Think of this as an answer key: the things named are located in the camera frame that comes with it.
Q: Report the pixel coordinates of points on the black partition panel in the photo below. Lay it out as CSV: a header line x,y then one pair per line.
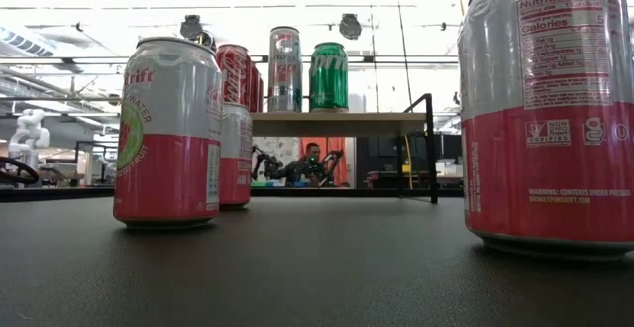
x,y
386,153

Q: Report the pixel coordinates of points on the person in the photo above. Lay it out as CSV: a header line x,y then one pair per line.
x,y
312,151

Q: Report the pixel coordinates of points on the black background robot arm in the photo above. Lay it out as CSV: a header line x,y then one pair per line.
x,y
270,166

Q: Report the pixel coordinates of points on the white Celsius can black lid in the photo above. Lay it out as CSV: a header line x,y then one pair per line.
x,y
285,69

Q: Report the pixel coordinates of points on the round ceiling fixture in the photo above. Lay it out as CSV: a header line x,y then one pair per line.
x,y
191,27
350,26
208,38

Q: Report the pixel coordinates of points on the wooden shelf with black legs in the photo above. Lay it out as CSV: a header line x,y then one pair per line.
x,y
347,124

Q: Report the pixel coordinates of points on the green Sprite can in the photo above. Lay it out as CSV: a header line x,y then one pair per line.
x,y
328,79

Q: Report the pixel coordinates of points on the orange curtain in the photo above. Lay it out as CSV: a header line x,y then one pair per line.
x,y
337,146

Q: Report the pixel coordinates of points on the white and red Spindrift can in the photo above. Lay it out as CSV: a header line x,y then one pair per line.
x,y
545,143
237,158
168,168

